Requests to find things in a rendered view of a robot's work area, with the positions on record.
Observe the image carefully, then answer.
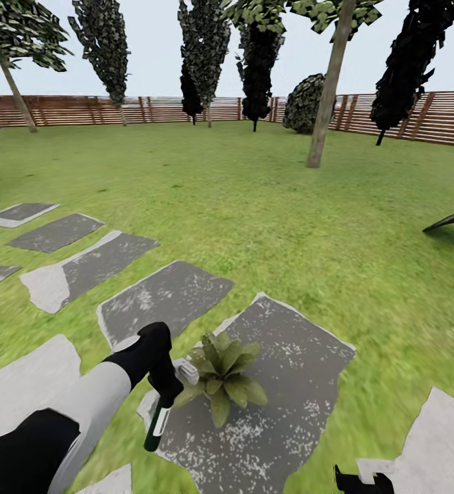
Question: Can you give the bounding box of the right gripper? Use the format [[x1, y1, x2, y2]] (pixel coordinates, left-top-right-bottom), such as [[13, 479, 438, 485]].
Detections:
[[335, 465, 393, 494]]

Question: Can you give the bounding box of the insectifuge atomizer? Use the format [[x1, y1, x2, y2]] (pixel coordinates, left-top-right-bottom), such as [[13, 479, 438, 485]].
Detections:
[[144, 397, 171, 452]]

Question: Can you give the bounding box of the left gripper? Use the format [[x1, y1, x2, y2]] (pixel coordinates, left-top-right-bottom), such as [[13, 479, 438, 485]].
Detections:
[[147, 363, 185, 405]]

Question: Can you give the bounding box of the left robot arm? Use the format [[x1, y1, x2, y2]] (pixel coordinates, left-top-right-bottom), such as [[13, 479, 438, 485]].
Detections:
[[0, 322, 199, 494]]

